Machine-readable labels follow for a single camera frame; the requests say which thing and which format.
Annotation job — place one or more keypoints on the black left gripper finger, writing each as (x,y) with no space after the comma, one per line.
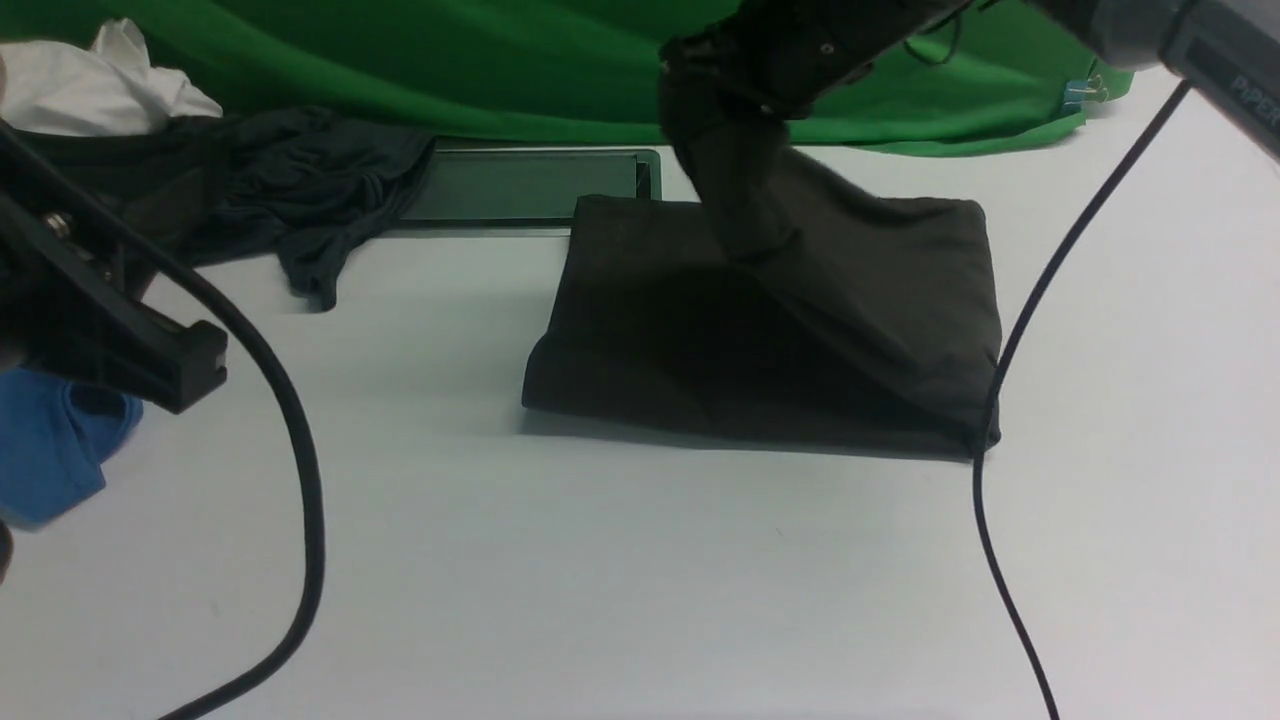
(150,350)

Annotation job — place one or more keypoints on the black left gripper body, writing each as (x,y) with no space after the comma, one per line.
(57,239)

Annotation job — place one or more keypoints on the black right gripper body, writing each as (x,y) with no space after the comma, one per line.
(778,58)

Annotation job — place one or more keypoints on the dark gray long-sleeve top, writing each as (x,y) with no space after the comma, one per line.
(786,307)

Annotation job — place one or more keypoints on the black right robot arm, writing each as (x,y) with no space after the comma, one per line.
(1227,50)

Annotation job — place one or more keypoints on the blue t-shirt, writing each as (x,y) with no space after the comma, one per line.
(55,437)

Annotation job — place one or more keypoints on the white crumpled garment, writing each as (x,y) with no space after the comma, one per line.
(107,89)

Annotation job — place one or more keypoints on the dark teal crumpled garment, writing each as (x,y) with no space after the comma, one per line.
(303,184)

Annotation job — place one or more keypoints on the blue binder clip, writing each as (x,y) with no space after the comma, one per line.
(1079,94)

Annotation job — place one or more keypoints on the green backdrop cloth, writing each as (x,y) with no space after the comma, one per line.
(582,71)

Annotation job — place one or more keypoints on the table cable grommet tray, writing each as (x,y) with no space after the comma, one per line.
(477,191)

